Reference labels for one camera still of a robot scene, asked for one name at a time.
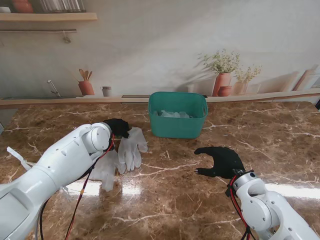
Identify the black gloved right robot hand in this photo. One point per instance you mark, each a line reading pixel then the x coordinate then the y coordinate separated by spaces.
pixel 227 162

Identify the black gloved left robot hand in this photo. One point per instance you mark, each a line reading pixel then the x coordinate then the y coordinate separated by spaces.
pixel 117 127

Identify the green plastic basket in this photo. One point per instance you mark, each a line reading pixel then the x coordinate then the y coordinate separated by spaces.
pixel 175 127

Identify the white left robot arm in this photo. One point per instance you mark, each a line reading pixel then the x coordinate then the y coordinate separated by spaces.
pixel 50 170

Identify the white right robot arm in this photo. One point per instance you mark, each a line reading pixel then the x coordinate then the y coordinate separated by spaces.
pixel 262 207

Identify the printed kitchen scene backdrop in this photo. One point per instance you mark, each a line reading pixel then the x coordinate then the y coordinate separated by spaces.
pixel 160 37

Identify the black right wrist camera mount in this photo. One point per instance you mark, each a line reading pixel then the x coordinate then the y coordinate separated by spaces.
pixel 228 191

